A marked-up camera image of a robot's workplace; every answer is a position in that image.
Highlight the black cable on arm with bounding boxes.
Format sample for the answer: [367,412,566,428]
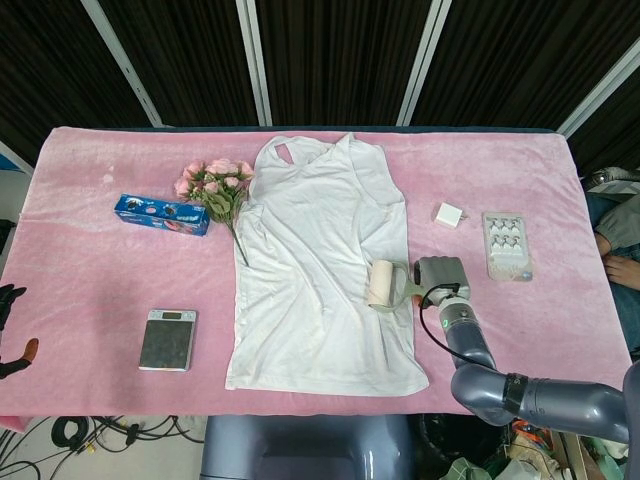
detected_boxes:
[417,283,471,362]

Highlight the white sleeveless shirt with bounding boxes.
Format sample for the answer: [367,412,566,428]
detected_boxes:
[224,133,431,398]

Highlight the silver digital kitchen scale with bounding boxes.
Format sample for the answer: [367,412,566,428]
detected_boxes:
[138,308,198,373]

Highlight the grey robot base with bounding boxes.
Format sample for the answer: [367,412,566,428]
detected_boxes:
[199,414,416,480]

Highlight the lint roller with green handle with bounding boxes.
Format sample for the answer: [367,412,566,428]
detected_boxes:
[366,259,425,316]

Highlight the blister pack of clips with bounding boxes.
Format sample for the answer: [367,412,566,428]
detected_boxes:
[481,211,535,284]

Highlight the pink artificial flower bouquet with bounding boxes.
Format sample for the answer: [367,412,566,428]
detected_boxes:
[173,158,255,266]

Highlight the person in grey clothes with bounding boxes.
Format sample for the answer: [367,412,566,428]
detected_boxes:
[584,169,640,346]

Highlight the black floor cables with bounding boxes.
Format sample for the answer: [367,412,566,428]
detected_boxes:
[0,414,207,480]

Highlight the blue cookie box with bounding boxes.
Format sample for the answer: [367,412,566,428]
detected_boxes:
[113,193,212,239]

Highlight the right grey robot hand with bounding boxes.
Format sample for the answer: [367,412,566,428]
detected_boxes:
[411,256,472,307]

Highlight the white power adapter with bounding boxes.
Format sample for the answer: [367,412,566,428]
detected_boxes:
[432,201,470,227]

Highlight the pink plush table cloth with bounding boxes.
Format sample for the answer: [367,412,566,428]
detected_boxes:
[0,125,638,418]

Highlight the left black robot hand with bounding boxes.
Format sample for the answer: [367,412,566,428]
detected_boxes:
[0,283,40,381]

